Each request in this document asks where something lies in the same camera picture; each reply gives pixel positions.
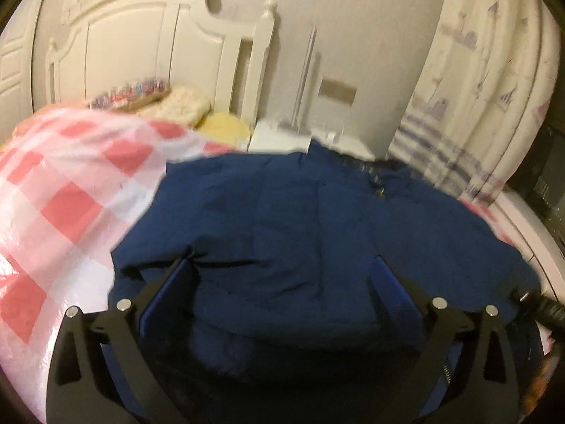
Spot yellow pillow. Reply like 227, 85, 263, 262
196, 112, 252, 146

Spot white wooden headboard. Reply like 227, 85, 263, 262
44, 0, 279, 129

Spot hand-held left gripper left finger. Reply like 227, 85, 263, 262
44, 256, 197, 424

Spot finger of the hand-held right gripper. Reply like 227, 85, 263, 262
507, 288, 565, 343

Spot white nightstand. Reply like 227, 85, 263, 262
247, 119, 376, 162

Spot white mattress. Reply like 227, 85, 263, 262
490, 190, 565, 275

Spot white stand lamp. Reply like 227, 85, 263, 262
278, 26, 321, 132

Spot red white checkered blanket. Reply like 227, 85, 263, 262
0, 106, 557, 411

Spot patterned pillow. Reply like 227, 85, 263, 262
86, 77, 173, 111

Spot navy blue jacket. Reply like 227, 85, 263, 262
108, 139, 548, 424

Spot white wardrobe door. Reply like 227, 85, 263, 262
0, 9, 49, 146

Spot white printed curtain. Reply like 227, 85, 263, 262
388, 0, 561, 208

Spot cream fuzzy pillow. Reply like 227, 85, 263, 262
137, 86, 213, 126

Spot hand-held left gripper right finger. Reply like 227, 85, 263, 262
375, 256, 522, 424

